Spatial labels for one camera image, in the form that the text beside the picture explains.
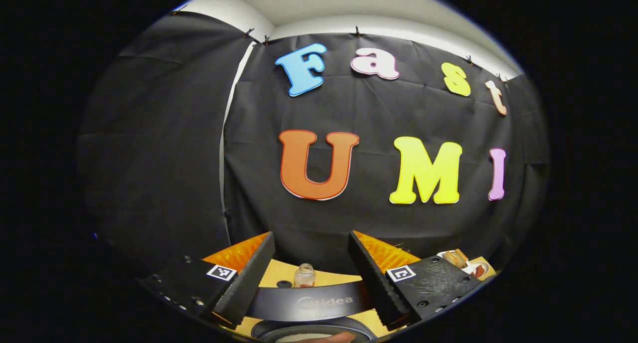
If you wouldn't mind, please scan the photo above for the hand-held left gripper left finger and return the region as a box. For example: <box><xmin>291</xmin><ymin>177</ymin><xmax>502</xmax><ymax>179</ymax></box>
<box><xmin>140</xmin><ymin>231</ymin><xmax>276</xmax><ymax>329</ymax></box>

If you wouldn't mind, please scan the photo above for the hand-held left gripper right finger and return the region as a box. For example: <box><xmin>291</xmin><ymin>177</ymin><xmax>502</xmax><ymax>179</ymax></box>
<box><xmin>347</xmin><ymin>230</ymin><xmax>481</xmax><ymax>331</ymax></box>

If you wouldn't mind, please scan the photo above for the dark grey rice cooker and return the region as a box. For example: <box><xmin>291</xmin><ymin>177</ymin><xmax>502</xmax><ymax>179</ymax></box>
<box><xmin>247</xmin><ymin>281</ymin><xmax>377</xmax><ymax>343</ymax></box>

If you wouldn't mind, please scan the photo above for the small clear bottle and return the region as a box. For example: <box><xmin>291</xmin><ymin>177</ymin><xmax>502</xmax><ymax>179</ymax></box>
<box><xmin>294</xmin><ymin>263</ymin><xmax>317</xmax><ymax>288</ymax></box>

